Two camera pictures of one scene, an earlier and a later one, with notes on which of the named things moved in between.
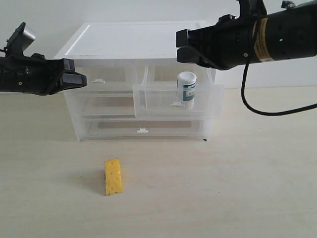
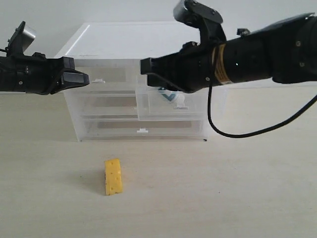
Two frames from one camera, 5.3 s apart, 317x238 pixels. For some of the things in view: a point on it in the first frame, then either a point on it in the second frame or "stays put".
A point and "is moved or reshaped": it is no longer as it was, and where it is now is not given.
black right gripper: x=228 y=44 to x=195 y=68
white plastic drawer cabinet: x=136 y=89 stays put
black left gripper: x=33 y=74 stays put
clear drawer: x=109 y=79 stays put
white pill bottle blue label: x=185 y=89 is moved or reshaped
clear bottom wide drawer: x=144 y=128 stays put
